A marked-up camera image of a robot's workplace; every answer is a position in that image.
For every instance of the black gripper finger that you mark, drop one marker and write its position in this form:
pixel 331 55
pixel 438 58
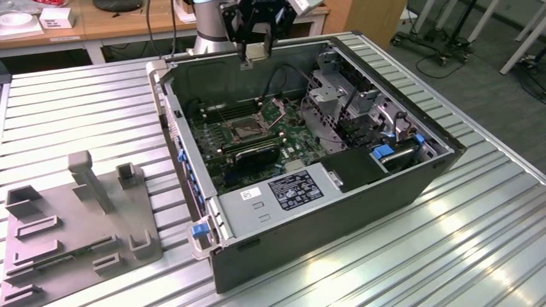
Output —
pixel 268 48
pixel 243 52

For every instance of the silver green CPU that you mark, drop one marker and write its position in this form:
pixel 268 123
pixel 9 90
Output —
pixel 258 52

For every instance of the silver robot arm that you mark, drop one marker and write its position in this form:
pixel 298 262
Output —
pixel 208 32

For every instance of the black RAM slot bank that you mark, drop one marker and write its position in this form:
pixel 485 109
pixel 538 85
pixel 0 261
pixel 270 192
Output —
pixel 243 147
pixel 230 110

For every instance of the CPU socket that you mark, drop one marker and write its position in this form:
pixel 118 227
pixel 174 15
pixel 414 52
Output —
pixel 247 131

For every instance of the grey metal disk bay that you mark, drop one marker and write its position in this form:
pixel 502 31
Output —
pixel 328 92

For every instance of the wooden desk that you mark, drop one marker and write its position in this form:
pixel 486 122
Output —
pixel 162 25

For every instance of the green motherboard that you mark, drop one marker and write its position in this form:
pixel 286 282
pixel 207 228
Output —
pixel 294 124

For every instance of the wooden cabinet panel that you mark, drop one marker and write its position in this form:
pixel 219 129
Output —
pixel 375 19

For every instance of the black round base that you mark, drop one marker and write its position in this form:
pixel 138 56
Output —
pixel 116 4

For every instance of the black graphics card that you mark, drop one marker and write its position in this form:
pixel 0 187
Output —
pixel 255 160

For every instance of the blue card retention clip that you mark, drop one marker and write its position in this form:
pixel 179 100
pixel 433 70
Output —
pixel 180 155

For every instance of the blue disk carrier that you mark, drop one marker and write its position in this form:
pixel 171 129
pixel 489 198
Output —
pixel 382 152

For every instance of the black wheeled stand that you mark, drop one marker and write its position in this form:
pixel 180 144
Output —
pixel 450 48

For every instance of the black plastic shroud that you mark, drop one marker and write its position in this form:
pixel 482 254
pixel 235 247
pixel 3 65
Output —
pixel 354 169

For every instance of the white cardboard box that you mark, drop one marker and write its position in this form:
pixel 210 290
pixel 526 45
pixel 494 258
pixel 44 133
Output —
pixel 57 17

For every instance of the grey power supply unit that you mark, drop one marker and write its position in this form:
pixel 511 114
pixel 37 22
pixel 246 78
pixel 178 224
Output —
pixel 255 211

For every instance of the white bowl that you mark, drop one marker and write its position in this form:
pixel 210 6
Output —
pixel 15 19

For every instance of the blue case latch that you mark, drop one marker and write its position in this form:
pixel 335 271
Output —
pixel 199 231

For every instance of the open black PC case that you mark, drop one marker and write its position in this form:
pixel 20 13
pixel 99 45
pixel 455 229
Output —
pixel 298 243

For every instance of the grey parts rack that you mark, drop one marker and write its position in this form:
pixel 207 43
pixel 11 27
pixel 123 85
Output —
pixel 86 224

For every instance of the green RAM stick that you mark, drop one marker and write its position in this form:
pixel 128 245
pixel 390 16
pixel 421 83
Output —
pixel 80 251

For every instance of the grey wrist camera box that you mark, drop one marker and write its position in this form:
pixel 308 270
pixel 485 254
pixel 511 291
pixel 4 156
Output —
pixel 304 6

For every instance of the white table frame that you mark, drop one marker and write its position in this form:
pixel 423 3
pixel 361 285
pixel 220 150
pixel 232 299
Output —
pixel 515 59

